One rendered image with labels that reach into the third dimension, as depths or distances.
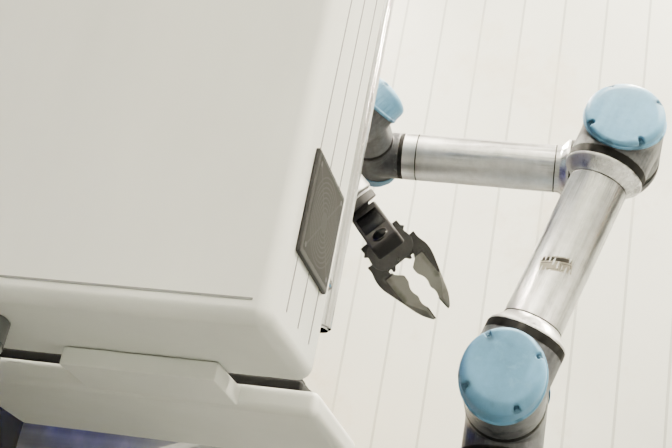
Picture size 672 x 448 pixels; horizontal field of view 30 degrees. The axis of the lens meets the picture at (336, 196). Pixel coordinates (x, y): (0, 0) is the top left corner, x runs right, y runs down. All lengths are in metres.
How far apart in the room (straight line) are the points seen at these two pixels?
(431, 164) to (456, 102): 3.97
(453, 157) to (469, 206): 3.68
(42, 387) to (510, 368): 0.60
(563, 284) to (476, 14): 4.54
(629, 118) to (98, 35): 0.79
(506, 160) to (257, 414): 0.74
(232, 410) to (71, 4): 0.48
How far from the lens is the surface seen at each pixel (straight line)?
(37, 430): 1.87
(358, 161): 1.46
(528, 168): 1.95
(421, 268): 1.86
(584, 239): 1.75
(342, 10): 1.33
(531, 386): 1.64
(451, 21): 6.21
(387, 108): 1.89
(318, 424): 1.37
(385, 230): 1.78
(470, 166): 1.96
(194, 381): 1.31
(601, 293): 5.36
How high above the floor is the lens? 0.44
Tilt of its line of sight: 25 degrees up
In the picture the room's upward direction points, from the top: 11 degrees clockwise
